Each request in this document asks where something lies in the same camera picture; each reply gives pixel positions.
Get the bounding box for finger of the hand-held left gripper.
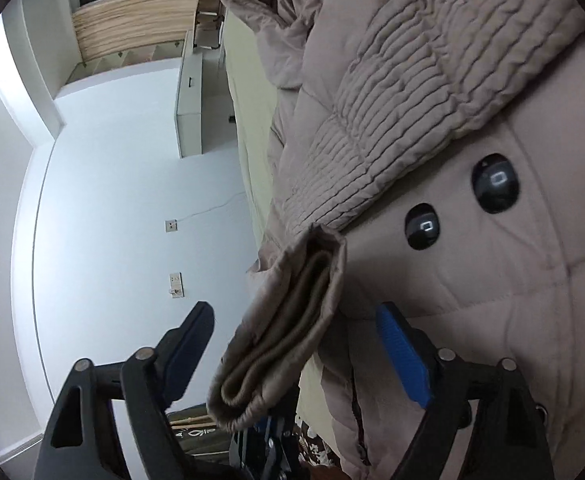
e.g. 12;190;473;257
229;376;304;480

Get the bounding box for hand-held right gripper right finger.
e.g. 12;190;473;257
377;302;556;480

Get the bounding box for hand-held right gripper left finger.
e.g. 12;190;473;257
32;301;216;480

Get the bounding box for taupe puffer jacket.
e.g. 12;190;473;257
206;0;585;480

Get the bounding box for brown floral cloth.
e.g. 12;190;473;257
295;422;346;480

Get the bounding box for dark green printed object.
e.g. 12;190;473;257
166;402;234;457

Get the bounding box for bed with olive sheet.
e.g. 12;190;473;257
221;7;341;456

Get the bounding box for beige curtain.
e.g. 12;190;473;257
71;0;213;67

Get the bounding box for thin white cable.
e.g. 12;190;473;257
176;193;246;222

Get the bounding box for white wall-mounted desk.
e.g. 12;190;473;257
174;35;206;159

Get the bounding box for folding metal-frame stool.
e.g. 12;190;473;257
192;0;224;52

